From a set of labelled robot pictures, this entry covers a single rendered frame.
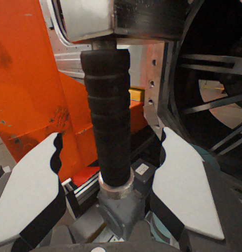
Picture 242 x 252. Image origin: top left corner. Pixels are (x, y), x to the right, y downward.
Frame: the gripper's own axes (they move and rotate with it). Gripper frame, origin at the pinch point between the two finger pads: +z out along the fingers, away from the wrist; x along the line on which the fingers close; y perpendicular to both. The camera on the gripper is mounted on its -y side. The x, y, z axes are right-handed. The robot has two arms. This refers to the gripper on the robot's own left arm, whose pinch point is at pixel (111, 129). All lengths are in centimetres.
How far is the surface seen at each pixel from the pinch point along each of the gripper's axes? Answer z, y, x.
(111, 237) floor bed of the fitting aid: 18, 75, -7
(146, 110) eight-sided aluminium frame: 20.7, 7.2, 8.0
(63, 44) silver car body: 105, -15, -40
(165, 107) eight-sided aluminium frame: 22.1, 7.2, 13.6
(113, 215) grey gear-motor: 13.4, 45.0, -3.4
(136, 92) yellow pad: 52, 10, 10
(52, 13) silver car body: 111, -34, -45
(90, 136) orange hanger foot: 26.9, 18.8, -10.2
